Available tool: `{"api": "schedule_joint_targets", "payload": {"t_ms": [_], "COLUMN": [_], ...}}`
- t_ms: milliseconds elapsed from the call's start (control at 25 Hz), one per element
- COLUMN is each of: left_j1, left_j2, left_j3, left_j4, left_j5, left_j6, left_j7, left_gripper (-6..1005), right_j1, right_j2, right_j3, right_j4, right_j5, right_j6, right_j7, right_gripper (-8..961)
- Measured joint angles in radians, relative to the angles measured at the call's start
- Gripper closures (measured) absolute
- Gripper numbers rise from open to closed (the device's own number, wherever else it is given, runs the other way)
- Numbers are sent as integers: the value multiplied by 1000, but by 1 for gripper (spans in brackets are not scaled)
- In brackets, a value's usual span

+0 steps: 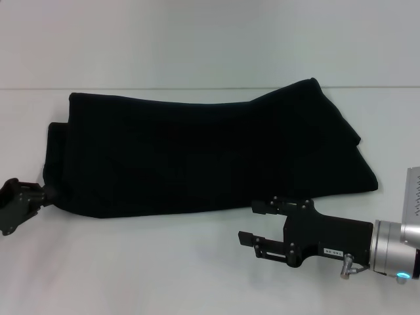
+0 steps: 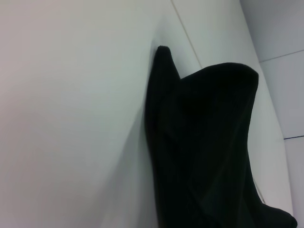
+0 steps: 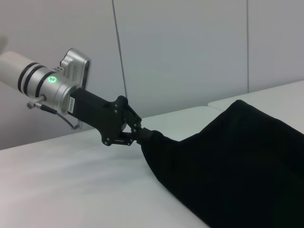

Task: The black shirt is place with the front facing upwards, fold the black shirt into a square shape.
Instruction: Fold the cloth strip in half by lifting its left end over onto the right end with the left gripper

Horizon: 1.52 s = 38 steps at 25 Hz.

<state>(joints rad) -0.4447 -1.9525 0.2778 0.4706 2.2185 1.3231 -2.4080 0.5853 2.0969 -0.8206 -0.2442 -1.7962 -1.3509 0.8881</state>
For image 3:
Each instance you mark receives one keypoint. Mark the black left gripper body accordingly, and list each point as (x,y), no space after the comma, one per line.
(99,114)

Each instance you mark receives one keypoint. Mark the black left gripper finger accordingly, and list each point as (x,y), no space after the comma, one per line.
(135,121)
(126,140)

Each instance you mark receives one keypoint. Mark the black shirt with FREE print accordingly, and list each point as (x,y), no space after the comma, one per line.
(225,161)

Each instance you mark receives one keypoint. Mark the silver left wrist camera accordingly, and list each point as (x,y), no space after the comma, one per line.
(77,69)

